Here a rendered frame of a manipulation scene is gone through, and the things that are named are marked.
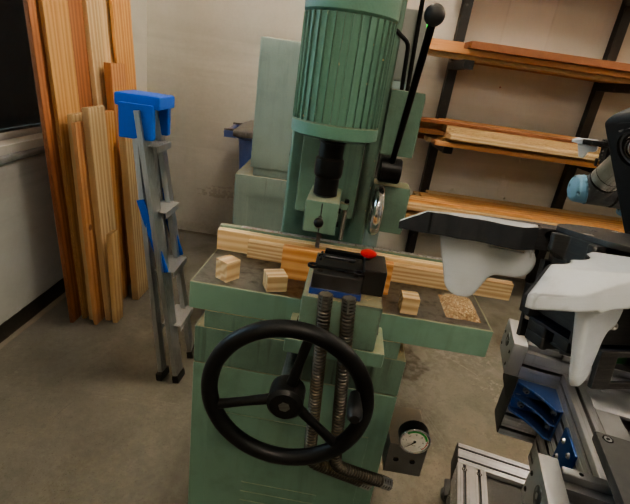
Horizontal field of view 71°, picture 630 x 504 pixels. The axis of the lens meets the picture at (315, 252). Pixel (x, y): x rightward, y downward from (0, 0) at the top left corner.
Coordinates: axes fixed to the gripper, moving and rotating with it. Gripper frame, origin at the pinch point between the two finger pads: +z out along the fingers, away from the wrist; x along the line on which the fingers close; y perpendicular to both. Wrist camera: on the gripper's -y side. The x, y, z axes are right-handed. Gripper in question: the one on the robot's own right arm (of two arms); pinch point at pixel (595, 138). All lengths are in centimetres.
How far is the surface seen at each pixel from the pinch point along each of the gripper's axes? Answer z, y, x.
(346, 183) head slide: -50, 4, -81
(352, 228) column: -41, 18, -79
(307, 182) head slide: -50, 4, -90
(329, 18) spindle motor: -66, -28, -85
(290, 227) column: -40, 19, -96
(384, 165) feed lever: -48, 1, -72
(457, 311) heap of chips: -73, 25, -59
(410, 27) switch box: -32, -30, -67
